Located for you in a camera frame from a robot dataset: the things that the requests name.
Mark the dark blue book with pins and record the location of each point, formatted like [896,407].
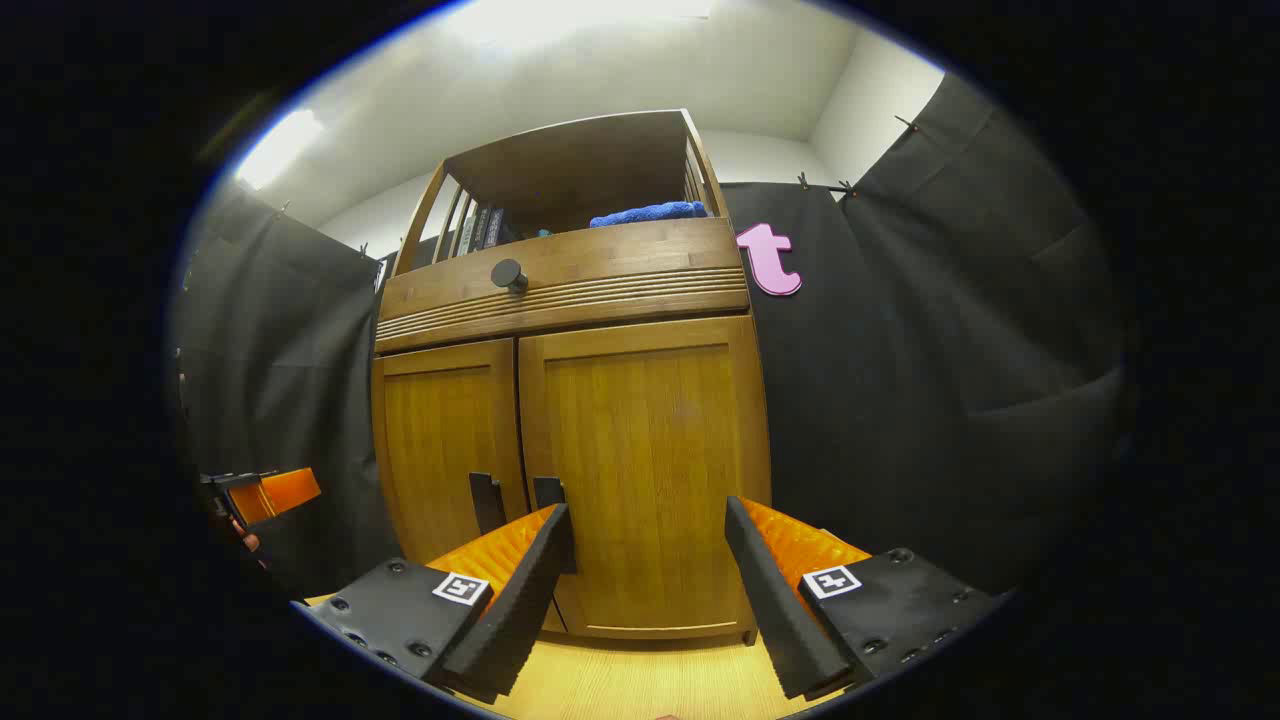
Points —
[494,228]

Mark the wooden cabinet drawer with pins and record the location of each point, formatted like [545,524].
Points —
[620,255]

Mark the wooden cabinet door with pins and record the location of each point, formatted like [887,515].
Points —
[440,440]
[650,430]

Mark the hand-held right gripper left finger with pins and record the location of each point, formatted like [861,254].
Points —
[520,620]

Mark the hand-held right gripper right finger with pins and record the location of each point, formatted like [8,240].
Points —
[780,620]

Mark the round black drawer knob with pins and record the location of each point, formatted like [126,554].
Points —
[508,274]

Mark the black backdrop cloth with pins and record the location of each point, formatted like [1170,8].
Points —
[900,400]

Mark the blue towel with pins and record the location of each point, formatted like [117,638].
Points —
[650,213]

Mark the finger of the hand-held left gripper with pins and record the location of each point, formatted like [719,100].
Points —
[285,493]

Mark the grey book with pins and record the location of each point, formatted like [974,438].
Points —
[468,235]

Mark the wooden double-door shoe cabinet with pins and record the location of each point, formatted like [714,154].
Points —
[600,150]

